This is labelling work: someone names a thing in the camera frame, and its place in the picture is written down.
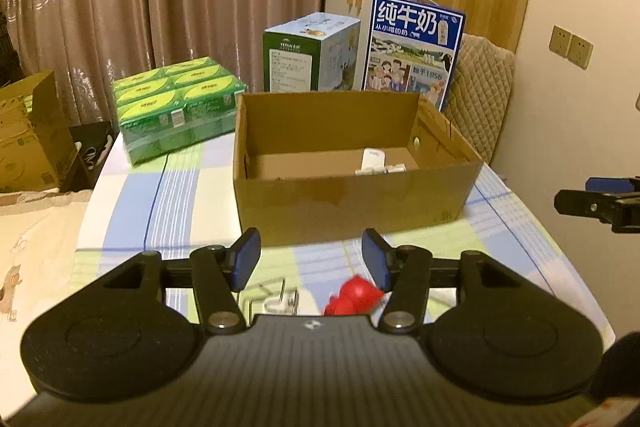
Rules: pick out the checked tablecloth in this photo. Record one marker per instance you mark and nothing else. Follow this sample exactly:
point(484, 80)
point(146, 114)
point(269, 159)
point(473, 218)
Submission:
point(500, 247)

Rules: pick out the blue milk carton box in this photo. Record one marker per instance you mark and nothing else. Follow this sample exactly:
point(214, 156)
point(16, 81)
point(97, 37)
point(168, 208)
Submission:
point(412, 52)

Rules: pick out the white power adapter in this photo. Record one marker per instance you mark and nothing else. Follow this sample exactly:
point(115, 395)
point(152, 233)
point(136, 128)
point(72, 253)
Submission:
point(280, 306)

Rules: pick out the printed brown cardboard carton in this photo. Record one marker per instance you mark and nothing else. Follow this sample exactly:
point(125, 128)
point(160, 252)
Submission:
point(30, 142)

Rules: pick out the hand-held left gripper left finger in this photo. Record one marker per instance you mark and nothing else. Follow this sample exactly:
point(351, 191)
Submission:
point(247, 257)

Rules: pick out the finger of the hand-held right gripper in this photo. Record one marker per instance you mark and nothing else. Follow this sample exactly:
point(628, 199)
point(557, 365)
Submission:
point(585, 203)
point(612, 184)

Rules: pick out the beige wall socket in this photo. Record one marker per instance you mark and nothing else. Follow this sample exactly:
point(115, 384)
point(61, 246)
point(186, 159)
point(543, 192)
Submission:
point(560, 39)
point(581, 52)

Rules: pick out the brown cardboard box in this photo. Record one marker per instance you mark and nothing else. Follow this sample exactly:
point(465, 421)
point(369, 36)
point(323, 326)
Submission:
point(350, 207)

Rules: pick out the beige printed bed sheet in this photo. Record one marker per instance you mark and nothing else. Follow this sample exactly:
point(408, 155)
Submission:
point(35, 257)

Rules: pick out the white green milk carton box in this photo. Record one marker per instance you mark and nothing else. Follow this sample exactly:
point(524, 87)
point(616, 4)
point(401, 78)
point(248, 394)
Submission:
point(295, 57)

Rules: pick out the white remote control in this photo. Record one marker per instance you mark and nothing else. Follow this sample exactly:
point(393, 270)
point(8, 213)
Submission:
point(372, 159)

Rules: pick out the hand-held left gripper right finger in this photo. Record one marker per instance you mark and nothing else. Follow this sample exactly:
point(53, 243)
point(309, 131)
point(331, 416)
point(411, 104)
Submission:
point(375, 257)

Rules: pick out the green drink carton pack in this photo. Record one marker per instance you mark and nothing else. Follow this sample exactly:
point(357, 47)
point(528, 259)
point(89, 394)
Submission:
point(175, 107)

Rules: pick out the red toy figure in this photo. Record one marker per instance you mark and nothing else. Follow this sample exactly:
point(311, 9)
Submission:
point(352, 297)

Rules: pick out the quilted beige chair cover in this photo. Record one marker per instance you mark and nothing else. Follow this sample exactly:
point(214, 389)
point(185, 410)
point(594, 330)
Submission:
point(480, 97)

